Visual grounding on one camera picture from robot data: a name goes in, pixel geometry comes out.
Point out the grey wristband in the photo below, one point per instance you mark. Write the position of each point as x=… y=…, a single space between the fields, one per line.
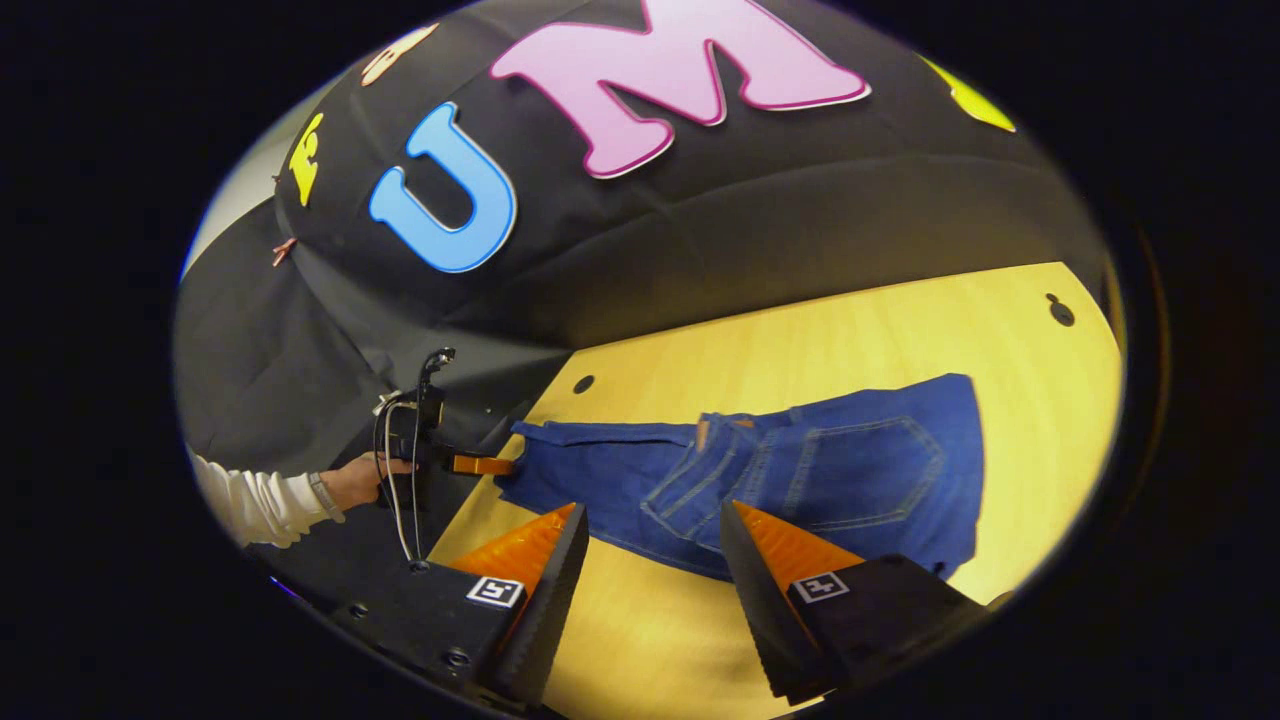
x=322 y=495

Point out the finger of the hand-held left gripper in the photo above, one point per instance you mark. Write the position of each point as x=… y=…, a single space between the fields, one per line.
x=480 y=465

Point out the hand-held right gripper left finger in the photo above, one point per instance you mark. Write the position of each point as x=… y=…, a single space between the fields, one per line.
x=545 y=620

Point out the blue denim jeans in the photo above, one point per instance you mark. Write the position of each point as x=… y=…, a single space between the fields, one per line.
x=850 y=470

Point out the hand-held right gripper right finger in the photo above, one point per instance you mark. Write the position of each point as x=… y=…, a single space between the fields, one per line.
x=760 y=620

